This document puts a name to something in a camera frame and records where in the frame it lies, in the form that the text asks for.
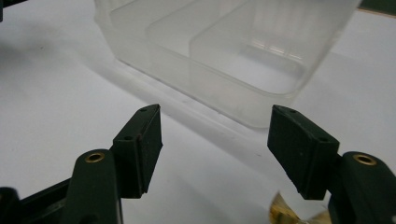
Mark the gold foil candy wrapper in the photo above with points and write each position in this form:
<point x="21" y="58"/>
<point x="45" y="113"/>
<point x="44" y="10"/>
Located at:
<point x="285" y="214"/>

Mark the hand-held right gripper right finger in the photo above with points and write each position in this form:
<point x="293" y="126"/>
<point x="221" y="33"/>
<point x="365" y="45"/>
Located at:
<point x="308" y="155"/>

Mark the clear plastic container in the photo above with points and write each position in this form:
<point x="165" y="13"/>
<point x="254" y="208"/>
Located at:
<point x="224" y="59"/>

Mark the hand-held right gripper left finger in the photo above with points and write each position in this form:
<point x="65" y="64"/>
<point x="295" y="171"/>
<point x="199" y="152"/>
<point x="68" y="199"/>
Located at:
<point x="137" y="155"/>

